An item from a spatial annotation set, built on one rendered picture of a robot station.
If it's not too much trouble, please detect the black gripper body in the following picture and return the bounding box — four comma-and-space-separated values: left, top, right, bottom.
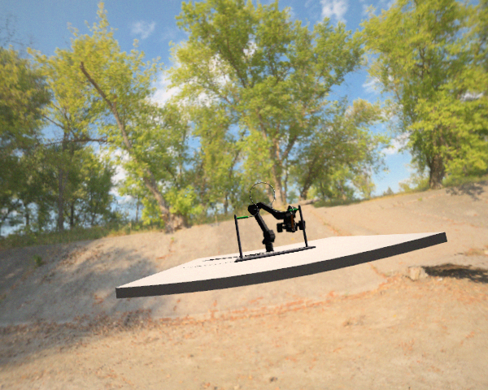
277, 220, 302, 232

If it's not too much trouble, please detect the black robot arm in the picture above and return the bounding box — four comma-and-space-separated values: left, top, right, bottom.
248, 202, 297, 253

